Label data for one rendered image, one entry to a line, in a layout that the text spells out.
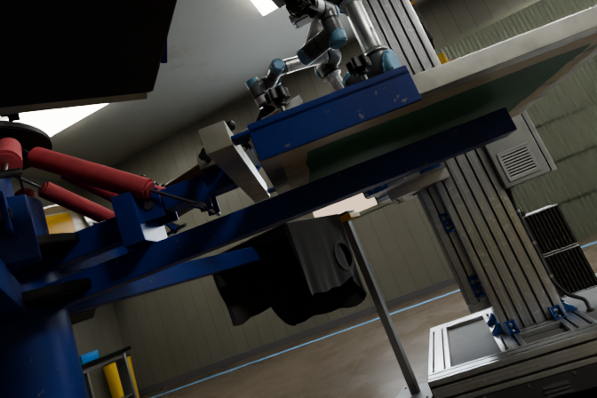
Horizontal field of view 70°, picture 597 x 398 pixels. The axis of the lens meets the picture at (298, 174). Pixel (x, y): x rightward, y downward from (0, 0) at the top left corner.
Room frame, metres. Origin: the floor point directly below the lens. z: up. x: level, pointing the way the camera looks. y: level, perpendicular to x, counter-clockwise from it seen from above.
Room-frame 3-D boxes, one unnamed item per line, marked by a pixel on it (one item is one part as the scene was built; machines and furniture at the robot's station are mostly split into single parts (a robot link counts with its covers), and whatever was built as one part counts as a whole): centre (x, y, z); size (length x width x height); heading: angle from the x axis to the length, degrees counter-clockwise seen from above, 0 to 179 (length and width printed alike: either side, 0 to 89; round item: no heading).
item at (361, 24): (1.74, -0.50, 1.63); 0.15 x 0.12 x 0.55; 52
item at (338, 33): (1.54, -0.32, 1.56); 0.11 x 0.08 x 0.11; 52
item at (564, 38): (1.01, -0.18, 1.05); 1.08 x 0.61 x 0.23; 92
